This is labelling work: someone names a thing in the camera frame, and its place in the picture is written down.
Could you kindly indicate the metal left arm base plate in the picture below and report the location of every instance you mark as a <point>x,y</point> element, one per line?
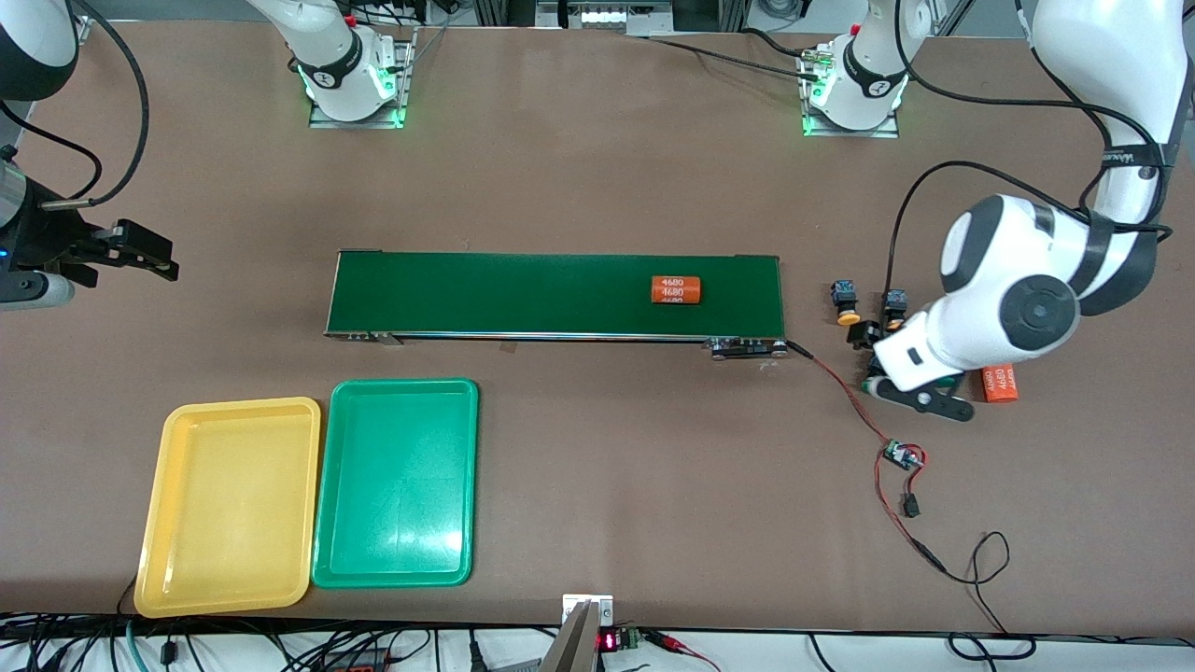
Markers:
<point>850,133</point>

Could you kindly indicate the grey metal camera mount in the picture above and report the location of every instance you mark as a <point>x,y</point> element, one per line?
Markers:
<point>574,644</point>

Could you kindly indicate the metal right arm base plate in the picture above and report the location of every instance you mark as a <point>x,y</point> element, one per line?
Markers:
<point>355,124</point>

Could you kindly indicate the silver lit equipment box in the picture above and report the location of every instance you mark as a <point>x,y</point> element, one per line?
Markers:
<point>602,14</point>

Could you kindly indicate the short lead with black connector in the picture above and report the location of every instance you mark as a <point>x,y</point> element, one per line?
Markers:
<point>911,507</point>

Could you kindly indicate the aluminium frame profile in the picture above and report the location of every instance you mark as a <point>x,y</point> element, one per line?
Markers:
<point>82,33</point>

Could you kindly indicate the red clip lead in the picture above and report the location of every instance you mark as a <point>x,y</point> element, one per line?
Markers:
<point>677,642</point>

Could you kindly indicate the red digit display module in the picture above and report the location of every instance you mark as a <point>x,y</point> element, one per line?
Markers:
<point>609,641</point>

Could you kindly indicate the yellow plastic tray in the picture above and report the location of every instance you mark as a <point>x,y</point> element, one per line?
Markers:
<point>229,509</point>

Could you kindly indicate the yellow pushbutton with red mark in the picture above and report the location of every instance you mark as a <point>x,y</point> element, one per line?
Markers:
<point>896,300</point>

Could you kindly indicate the green conveyor belt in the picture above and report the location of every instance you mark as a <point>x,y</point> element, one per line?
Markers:
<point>560,308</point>

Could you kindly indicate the orange cylinder printed 4680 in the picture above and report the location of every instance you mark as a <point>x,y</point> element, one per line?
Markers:
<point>676,290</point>
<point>1001,384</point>

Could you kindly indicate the yellow pushbutton with green mark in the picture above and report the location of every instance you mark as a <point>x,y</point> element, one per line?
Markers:
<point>846,300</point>

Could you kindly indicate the green plastic tray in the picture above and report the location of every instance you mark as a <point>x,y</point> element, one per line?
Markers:
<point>397,485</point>

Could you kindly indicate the small black circuit board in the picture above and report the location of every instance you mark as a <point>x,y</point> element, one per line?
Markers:
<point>902,454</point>

